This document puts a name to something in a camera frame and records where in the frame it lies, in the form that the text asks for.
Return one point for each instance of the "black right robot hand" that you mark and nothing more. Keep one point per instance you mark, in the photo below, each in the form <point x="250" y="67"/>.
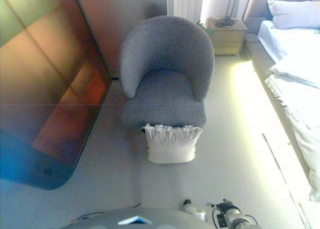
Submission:
<point x="225" y="205"/>

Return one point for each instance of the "white fringed cushion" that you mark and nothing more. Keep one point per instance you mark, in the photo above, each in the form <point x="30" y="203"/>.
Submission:
<point x="171" y="145"/>

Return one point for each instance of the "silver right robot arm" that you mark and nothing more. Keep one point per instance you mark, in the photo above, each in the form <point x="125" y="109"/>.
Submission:
<point x="241" y="220"/>

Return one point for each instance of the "white fringed blanket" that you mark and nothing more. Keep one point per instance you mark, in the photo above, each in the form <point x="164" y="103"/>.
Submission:
<point x="300" y="114"/>

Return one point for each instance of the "grey fabric armchair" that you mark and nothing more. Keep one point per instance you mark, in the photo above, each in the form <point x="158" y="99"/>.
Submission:
<point x="165" y="51"/>

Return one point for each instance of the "light wooden nightstand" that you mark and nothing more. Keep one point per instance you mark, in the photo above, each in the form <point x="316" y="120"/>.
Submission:
<point x="228" y="40"/>

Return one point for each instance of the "white bedsheet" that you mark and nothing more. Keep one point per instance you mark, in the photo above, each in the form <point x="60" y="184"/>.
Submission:
<point x="290" y="44"/>

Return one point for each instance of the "green potted plant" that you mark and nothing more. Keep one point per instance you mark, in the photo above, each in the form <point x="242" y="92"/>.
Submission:
<point x="208" y="30"/>

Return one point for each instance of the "white pillow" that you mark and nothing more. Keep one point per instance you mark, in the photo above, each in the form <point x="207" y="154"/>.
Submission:
<point x="295" y="14"/>

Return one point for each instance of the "grey padded headboard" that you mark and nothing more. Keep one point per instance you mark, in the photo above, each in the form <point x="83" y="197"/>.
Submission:
<point x="257" y="4"/>

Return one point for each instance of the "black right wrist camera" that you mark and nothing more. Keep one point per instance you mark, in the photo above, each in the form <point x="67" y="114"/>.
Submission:
<point x="220" y="219"/>

